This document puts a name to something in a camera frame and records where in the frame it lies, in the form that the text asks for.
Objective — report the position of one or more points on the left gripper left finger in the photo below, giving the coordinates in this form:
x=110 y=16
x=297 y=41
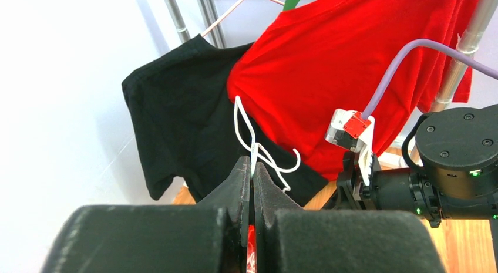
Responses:
x=210 y=236

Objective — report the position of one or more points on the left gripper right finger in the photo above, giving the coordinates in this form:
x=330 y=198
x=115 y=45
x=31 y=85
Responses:
x=292 y=239

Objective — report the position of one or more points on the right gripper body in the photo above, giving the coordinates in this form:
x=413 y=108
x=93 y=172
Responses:
x=388 y=189

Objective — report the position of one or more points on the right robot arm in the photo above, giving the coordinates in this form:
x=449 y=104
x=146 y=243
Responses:
x=456 y=180

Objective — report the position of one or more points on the red plastic bin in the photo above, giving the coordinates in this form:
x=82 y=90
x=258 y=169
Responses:
x=251 y=256

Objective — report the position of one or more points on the black t-shirt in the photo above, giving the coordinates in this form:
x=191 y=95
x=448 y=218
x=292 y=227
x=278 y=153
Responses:
x=183 y=119

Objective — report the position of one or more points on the red sweater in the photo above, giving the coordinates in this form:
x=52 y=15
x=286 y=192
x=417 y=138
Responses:
x=328 y=55

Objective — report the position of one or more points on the white clothes rack pole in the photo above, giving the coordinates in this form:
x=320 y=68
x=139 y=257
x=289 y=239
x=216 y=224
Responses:
x=468 y=44

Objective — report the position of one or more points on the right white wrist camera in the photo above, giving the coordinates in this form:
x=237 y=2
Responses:
x=348 y=130

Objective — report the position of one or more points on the aluminium frame rail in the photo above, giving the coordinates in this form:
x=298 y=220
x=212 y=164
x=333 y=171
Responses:
x=189 y=17

